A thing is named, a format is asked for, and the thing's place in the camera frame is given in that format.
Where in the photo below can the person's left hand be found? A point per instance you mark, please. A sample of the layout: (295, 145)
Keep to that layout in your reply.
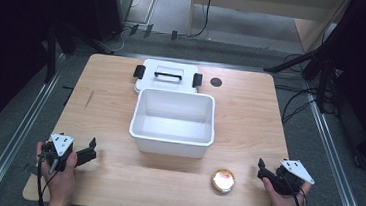
(60, 175)

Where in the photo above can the person's right hand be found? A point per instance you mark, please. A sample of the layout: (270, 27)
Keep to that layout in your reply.
(283, 201)

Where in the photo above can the black tripod stand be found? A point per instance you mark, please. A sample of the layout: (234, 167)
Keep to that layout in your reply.
(312, 57)

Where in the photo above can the white plastic storage box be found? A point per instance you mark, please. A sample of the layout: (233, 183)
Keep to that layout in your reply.
(173, 122)

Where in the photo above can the black cabinet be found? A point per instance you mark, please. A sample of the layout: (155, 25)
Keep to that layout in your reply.
(109, 6)

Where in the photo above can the light wooden furniture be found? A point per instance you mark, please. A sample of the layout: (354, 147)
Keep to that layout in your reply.
(262, 9)

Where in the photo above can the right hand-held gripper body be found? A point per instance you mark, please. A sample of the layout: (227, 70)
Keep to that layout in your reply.
(290, 177)

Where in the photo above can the round gold-rimmed can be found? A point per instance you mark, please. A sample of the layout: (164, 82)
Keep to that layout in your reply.
(223, 181)

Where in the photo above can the black round table grommet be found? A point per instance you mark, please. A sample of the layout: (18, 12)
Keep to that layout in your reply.
(216, 82)

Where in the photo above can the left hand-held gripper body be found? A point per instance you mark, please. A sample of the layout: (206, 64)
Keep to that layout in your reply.
(60, 150)

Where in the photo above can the black metal stand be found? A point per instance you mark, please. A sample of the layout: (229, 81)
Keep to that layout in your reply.
(52, 48)

